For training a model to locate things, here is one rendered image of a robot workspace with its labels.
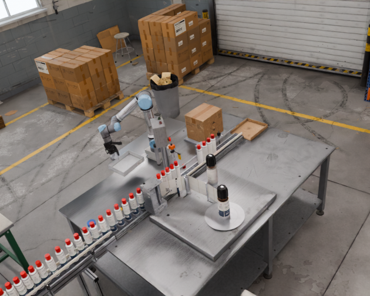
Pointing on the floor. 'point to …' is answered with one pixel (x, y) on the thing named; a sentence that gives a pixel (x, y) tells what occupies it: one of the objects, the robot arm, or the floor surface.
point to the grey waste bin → (167, 102)
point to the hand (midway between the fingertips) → (118, 158)
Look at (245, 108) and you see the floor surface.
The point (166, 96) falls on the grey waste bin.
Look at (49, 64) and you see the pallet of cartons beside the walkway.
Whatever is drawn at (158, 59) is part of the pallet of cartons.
